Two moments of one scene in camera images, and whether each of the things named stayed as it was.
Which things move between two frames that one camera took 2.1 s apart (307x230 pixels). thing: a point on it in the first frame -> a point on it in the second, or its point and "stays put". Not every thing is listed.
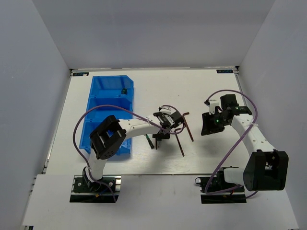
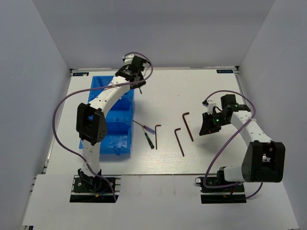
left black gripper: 167,136 -> 141,84
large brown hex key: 184,118 stays put
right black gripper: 207,126 stays put
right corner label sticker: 225,71 stays put
